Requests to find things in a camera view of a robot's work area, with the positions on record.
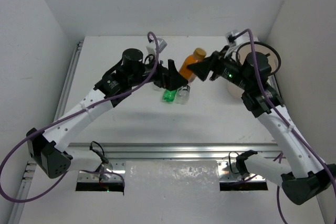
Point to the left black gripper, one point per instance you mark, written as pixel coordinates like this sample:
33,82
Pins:
163,74

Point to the white bin with black rim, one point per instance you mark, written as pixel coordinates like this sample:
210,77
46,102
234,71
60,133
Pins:
269,60

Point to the blue label clear bottle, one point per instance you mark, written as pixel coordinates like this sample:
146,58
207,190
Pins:
183,94

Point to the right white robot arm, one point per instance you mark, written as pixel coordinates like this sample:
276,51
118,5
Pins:
304,176

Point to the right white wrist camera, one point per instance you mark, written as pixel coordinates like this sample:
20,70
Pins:
232,41

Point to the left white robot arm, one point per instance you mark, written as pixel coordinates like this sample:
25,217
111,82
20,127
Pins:
50,148

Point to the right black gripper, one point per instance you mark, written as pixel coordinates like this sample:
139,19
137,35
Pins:
213,62

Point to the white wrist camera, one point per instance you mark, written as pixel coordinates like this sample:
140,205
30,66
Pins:
151,46
232,41

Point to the left aluminium rail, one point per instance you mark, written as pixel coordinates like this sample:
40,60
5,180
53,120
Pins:
69,77

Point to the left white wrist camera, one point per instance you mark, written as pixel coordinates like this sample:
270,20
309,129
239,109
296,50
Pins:
151,46

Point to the front aluminium rail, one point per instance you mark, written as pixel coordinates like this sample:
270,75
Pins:
183,152

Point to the aluminium rail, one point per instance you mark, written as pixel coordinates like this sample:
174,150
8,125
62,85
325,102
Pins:
69,77
183,152

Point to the green plastic bottle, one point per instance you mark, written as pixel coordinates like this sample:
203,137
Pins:
168,96

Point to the black label clear bottle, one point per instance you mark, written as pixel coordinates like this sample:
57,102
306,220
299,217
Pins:
157,88

